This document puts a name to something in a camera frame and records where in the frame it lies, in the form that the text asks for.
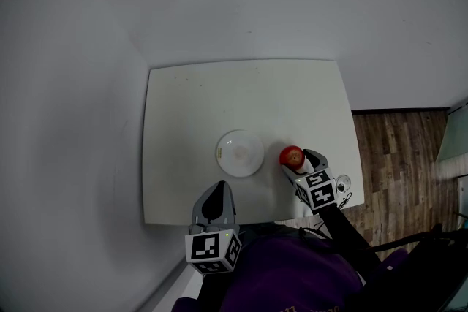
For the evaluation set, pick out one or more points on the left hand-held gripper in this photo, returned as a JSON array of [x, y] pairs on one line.
[[206, 248]]

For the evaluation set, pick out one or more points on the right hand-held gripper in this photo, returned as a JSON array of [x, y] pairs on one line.
[[320, 191]]

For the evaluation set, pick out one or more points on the red apple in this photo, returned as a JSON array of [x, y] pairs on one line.
[[291, 156]]

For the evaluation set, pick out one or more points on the white plate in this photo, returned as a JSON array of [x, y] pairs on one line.
[[240, 153]]

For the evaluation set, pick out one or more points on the person's right forearm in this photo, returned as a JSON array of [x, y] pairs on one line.
[[347, 237]]

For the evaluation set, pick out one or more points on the person's left forearm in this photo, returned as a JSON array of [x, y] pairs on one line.
[[215, 288]]

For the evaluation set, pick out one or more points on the person's purple sweater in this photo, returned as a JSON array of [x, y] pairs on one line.
[[292, 277]]

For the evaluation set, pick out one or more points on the frosted glass partition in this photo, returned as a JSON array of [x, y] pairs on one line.
[[453, 135]]

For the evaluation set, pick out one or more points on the black bag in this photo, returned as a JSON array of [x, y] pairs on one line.
[[424, 274]]

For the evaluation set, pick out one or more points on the white cabinet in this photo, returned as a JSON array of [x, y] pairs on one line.
[[463, 201]]

